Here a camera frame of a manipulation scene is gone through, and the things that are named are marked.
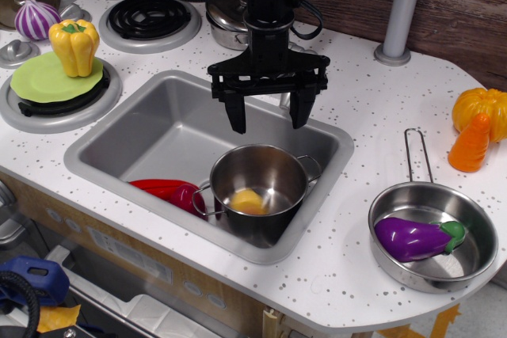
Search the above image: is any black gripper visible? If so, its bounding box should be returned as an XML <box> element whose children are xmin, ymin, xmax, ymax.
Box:
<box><xmin>208</xmin><ymin>17</ymin><xmax>330</xmax><ymax>134</ymax></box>

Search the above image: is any yellow toy corn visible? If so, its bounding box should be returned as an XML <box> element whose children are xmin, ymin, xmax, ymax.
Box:
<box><xmin>230</xmin><ymin>188</ymin><xmax>268</xmax><ymax>215</ymax></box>

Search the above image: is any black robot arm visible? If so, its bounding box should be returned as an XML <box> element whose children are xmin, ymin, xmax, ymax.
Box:
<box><xmin>208</xmin><ymin>0</ymin><xmax>330</xmax><ymax>134</ymax></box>

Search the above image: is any small lidded steel pot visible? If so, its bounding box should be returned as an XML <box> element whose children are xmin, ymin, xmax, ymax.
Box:
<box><xmin>205</xmin><ymin>0</ymin><xmax>248</xmax><ymax>51</ymax></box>

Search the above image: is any steel pot in sink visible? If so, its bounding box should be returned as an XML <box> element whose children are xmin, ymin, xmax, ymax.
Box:
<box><xmin>194</xmin><ymin>144</ymin><xmax>322</xmax><ymax>249</ymax></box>

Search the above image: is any grey plastic sink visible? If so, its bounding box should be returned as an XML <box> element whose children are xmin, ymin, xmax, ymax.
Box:
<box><xmin>64</xmin><ymin>70</ymin><xmax>354</xmax><ymax>264</ymax></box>

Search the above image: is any silver toy faucet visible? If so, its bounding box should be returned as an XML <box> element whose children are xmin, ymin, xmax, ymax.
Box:
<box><xmin>279</xmin><ymin>42</ymin><xmax>316</xmax><ymax>112</ymax></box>

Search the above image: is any red toy pepper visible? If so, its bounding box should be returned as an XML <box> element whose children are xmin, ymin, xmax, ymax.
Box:
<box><xmin>129</xmin><ymin>179</ymin><xmax>208</xmax><ymax>221</ymax></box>

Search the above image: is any grey vertical pole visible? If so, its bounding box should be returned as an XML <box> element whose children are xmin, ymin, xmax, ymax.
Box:
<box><xmin>374</xmin><ymin>0</ymin><xmax>417</xmax><ymax>66</ymax></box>

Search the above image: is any back right stove burner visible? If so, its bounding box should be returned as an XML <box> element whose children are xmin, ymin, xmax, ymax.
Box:
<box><xmin>99</xmin><ymin>0</ymin><xmax>201</xmax><ymax>54</ymax></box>

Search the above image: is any steel frying pan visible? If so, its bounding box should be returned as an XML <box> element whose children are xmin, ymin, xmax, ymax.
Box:
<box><xmin>368</xmin><ymin>127</ymin><xmax>499</xmax><ymax>294</ymax></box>

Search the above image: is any purple toy eggplant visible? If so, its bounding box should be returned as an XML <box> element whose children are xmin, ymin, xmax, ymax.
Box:
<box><xmin>374</xmin><ymin>217</ymin><xmax>467</xmax><ymax>263</ymax></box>

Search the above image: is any front left stove burner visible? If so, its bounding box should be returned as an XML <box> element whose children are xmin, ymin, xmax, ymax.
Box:
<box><xmin>0</xmin><ymin>56</ymin><xmax>124</xmax><ymax>135</ymax></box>

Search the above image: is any yellow toy bell pepper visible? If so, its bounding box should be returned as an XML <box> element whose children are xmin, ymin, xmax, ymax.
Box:
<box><xmin>48</xmin><ymin>20</ymin><xmax>100</xmax><ymax>78</ymax></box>

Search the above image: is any orange toy carrot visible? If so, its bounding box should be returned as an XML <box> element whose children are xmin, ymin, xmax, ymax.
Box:
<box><xmin>448</xmin><ymin>113</ymin><xmax>490</xmax><ymax>173</ymax></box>

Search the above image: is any orange toy pumpkin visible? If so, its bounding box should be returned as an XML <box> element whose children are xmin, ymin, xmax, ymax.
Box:
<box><xmin>452</xmin><ymin>88</ymin><xmax>506</xmax><ymax>142</ymax></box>

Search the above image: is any green plastic plate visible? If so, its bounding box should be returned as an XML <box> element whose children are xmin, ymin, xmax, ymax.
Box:
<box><xmin>10</xmin><ymin>52</ymin><xmax>104</xmax><ymax>103</ymax></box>

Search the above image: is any purple striped toy onion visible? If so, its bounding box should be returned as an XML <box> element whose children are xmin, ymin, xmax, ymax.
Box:
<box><xmin>14</xmin><ymin>0</ymin><xmax>62</xmax><ymax>40</ymax></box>

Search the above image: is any blue clamp handle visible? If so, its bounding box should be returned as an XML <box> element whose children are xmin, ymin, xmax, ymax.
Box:
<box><xmin>1</xmin><ymin>256</ymin><xmax>70</xmax><ymax>306</ymax></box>

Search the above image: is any black braided hose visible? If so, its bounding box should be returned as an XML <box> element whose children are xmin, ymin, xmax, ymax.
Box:
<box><xmin>0</xmin><ymin>270</ymin><xmax>41</xmax><ymax>333</ymax></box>

